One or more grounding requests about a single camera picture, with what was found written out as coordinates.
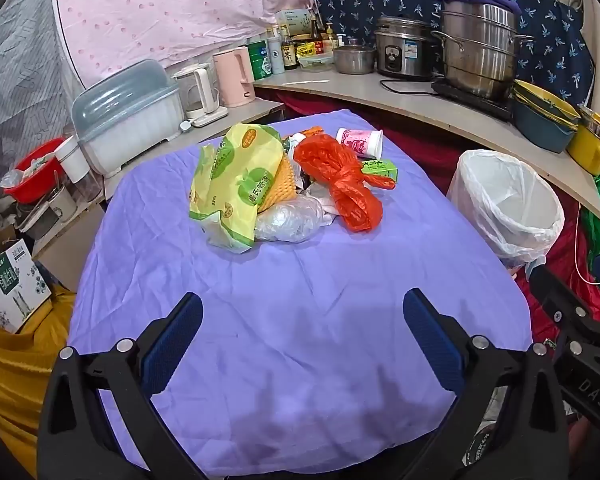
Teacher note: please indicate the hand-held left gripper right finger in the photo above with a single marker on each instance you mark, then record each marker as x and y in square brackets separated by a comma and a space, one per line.
[432, 340]

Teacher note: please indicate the blue plastic basin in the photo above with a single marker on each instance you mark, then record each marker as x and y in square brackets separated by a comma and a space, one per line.
[540, 132]

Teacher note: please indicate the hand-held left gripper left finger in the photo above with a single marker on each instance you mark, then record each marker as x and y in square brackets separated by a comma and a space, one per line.
[172, 345]

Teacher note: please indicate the navy floral cloth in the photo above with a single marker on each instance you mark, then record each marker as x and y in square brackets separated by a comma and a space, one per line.
[380, 0]

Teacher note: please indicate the steel rice cooker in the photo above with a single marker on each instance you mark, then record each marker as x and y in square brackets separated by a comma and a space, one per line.
[405, 50]

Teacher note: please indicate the yellow green plastic bag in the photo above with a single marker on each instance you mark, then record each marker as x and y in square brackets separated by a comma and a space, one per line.
[230, 185]

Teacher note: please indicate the clear food container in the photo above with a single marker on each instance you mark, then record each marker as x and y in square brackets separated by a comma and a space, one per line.
[316, 61]

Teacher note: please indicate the green carton box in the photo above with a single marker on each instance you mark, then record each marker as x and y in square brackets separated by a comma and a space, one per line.
[380, 170]

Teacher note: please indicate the orange crumpled wrapper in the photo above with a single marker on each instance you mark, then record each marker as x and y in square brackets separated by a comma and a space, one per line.
[312, 132]

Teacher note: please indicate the lidded dish storage box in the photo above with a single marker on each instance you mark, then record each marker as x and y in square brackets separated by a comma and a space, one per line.
[125, 115]

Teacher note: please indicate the white green cardboard box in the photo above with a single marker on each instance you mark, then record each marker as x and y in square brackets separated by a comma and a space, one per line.
[12, 285]

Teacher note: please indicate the purple tablecloth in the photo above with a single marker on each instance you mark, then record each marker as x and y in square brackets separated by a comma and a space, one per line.
[280, 285]

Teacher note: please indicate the white lined trash bin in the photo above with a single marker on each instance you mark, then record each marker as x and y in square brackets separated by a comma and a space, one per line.
[505, 195]

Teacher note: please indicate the red cloth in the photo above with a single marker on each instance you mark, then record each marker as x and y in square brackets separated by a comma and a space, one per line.
[420, 160]

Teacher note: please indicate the white bottle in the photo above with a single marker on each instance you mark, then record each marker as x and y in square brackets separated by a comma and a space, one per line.
[276, 55]

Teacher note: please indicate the orange foam net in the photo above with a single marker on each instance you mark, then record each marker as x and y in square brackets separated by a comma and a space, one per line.
[282, 185]

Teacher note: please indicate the black induction cooker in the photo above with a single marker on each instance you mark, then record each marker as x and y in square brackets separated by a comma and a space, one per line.
[475, 102]

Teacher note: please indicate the white electric kettle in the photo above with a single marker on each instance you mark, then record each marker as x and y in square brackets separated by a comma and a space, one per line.
[200, 90]

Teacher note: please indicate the clear plastic bag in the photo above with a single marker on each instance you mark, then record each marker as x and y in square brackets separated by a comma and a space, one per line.
[285, 220]

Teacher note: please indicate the yellow cloth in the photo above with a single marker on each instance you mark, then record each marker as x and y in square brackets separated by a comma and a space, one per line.
[15, 370]

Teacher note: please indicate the dark sauce bottle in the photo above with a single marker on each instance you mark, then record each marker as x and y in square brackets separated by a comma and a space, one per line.
[289, 52]

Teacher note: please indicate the white plastic stick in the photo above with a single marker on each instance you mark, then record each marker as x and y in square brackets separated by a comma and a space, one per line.
[305, 82]

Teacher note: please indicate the pink paper cup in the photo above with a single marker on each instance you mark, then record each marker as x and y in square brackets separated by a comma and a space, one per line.
[357, 141]

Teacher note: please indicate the red plastic basin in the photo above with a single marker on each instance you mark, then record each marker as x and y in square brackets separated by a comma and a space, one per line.
[30, 175]

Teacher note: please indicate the yellow plastic basin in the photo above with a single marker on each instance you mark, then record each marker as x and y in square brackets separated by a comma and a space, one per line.
[555, 117]
[545, 97]

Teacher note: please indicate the pink electric kettle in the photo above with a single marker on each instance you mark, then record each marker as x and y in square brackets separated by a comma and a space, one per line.
[232, 77]

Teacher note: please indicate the grey patterned curtain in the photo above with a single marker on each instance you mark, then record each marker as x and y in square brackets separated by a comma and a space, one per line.
[20, 85]

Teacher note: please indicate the white lidded jar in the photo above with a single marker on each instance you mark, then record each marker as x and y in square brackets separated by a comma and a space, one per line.
[72, 160]

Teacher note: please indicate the small lidded steel pot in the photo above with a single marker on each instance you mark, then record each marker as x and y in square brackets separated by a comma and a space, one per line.
[352, 60]

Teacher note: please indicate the pale green carton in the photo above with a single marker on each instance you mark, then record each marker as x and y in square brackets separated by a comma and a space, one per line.
[294, 22]

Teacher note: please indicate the steel steamer pot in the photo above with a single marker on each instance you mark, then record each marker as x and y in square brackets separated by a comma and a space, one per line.
[480, 50]

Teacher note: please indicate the pink dotted curtain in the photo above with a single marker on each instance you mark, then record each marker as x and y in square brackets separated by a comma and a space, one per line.
[180, 10]

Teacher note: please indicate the red plastic bag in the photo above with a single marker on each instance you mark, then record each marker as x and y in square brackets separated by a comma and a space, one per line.
[340, 175]

